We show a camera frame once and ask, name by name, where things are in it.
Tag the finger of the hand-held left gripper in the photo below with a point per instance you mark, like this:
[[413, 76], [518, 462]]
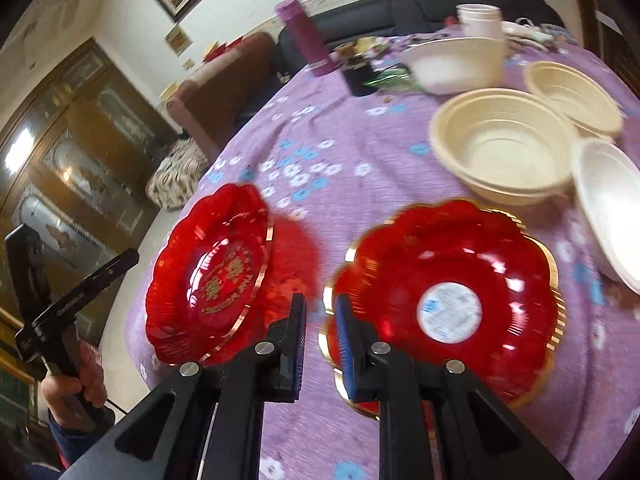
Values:
[[117, 265], [22, 270]]

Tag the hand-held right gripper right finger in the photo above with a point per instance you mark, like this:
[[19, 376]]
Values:
[[345, 345]]

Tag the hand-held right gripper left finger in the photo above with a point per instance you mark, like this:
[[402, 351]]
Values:
[[299, 345]]

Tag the red plate gold print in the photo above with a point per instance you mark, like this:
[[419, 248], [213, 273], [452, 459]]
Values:
[[200, 280]]

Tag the red plate white sticker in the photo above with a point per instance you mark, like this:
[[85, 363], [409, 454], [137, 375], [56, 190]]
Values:
[[450, 270]]

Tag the wide cream plastic bowl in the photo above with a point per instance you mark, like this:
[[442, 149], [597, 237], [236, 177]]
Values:
[[500, 145]]

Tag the large white bowl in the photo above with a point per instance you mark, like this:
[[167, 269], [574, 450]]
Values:
[[450, 67]]

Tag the small white bowl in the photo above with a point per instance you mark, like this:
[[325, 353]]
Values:
[[610, 210]]

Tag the cream bowl patterned rim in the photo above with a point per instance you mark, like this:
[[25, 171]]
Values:
[[570, 95]]

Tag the person's left forearm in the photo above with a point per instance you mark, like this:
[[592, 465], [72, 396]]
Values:
[[70, 442]]

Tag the person's left hand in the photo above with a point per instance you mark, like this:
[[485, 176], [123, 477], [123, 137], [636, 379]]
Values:
[[95, 375]]

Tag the patterned cloth bundle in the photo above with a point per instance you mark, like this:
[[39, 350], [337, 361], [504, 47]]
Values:
[[175, 175]]

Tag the wooden glass-panel door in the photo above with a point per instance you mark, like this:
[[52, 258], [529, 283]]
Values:
[[75, 160]]

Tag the purple floral tablecloth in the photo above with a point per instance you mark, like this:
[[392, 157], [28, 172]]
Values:
[[350, 170]]

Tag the brown chair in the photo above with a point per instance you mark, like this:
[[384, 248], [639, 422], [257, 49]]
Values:
[[220, 90]]

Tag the red box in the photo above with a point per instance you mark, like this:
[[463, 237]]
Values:
[[225, 49]]

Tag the black jar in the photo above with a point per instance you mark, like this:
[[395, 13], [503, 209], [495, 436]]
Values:
[[357, 80]]

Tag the green wrapper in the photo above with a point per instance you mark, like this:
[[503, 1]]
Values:
[[390, 80]]

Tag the purple thermos bottle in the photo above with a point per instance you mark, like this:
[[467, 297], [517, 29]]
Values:
[[305, 35]]

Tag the tan snack packet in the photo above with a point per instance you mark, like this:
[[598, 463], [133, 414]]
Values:
[[352, 47]]

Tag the black sofa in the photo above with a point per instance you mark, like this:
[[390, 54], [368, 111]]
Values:
[[400, 10]]

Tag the white plastic jar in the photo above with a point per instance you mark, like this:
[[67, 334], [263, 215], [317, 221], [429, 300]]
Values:
[[477, 20]]

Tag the white cloth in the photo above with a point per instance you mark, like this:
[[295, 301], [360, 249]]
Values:
[[525, 35]]

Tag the wooden display cabinet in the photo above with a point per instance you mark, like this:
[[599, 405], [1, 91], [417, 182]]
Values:
[[615, 35]]

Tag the small framed wall picture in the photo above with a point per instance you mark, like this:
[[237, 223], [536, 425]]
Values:
[[178, 41]]

